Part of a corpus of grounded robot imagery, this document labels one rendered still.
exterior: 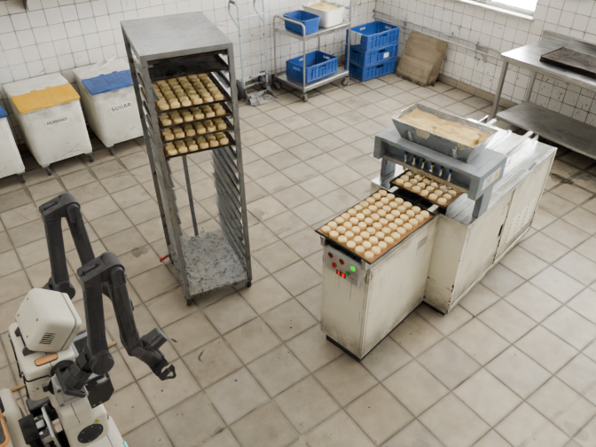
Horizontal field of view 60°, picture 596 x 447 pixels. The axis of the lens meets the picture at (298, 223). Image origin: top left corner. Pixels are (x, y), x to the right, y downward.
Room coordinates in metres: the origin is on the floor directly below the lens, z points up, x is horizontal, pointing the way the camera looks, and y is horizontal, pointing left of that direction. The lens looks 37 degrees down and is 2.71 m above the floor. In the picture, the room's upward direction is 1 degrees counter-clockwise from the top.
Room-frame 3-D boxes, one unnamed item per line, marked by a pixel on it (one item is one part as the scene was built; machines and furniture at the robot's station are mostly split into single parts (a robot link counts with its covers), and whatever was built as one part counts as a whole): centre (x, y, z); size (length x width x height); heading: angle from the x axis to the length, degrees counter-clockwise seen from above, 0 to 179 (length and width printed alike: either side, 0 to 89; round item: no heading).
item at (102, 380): (1.32, 0.86, 0.99); 0.28 x 0.16 x 0.22; 36
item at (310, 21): (6.28, -0.06, 0.87); 0.40 x 0.30 x 0.16; 39
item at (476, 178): (2.77, -0.86, 1.01); 0.72 x 0.33 x 0.34; 46
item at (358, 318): (2.41, -0.50, 0.45); 0.70 x 0.34 x 0.90; 136
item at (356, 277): (2.15, -0.25, 0.77); 0.24 x 0.04 x 0.14; 46
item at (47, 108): (4.68, 2.42, 0.38); 0.64 x 0.54 x 0.77; 37
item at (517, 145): (2.75, -1.04, 0.87); 2.01 x 0.03 x 0.07; 136
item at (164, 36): (2.92, 0.68, 0.93); 0.64 x 0.51 x 1.78; 23
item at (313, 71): (6.43, -0.19, 0.28); 0.56 x 0.38 x 0.20; 134
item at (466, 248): (3.11, -1.19, 0.42); 1.28 x 0.72 x 0.84; 136
